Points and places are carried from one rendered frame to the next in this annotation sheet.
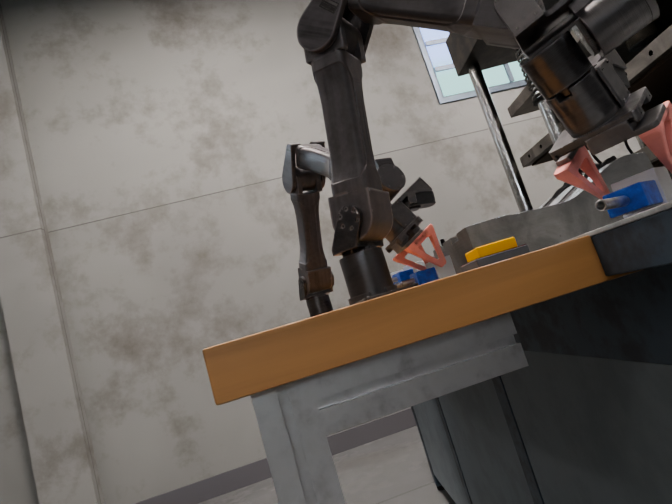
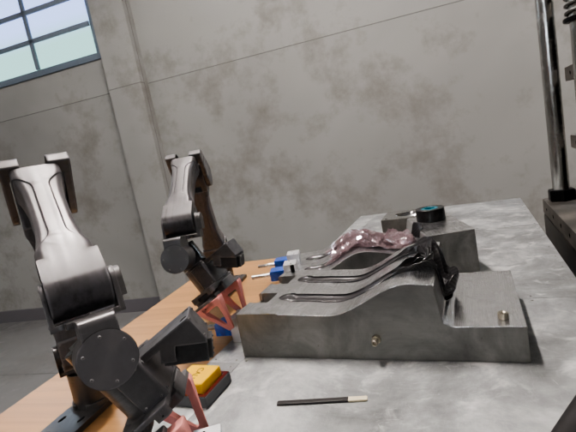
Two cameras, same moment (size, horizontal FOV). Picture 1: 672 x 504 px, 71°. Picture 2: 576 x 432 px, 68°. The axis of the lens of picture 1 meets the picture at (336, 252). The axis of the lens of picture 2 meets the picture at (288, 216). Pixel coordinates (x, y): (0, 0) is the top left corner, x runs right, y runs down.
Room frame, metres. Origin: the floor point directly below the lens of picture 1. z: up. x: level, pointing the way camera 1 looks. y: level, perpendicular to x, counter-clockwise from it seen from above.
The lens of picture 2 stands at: (0.20, -0.73, 1.18)
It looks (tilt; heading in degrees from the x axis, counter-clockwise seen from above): 9 degrees down; 28
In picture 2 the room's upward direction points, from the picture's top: 11 degrees counter-clockwise
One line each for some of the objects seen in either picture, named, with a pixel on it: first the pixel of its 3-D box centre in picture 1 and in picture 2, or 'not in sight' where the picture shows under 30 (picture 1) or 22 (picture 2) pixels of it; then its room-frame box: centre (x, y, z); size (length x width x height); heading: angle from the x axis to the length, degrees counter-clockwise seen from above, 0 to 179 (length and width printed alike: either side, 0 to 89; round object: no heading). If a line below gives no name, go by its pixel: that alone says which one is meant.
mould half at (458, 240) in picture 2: not in sight; (370, 253); (1.35, -0.37, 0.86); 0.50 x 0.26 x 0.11; 111
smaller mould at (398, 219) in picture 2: not in sight; (412, 222); (1.80, -0.40, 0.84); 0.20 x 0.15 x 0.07; 94
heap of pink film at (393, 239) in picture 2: not in sight; (367, 239); (1.34, -0.37, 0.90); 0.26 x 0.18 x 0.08; 111
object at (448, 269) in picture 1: (419, 279); (223, 326); (0.92, -0.14, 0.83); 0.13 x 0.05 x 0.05; 100
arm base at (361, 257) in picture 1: (367, 277); (89, 384); (0.66, -0.03, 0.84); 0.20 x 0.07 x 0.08; 11
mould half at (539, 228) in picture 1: (562, 217); (376, 295); (1.00, -0.48, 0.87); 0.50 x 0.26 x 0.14; 94
